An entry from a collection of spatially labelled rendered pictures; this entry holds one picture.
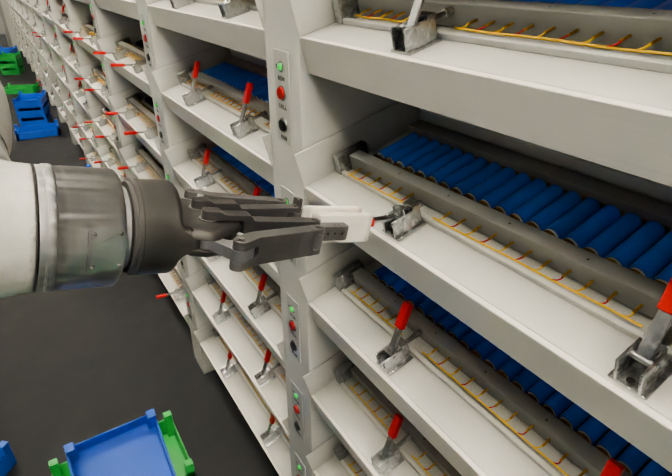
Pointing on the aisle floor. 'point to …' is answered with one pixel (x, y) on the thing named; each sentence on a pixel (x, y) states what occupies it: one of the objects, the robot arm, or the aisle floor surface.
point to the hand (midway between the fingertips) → (336, 224)
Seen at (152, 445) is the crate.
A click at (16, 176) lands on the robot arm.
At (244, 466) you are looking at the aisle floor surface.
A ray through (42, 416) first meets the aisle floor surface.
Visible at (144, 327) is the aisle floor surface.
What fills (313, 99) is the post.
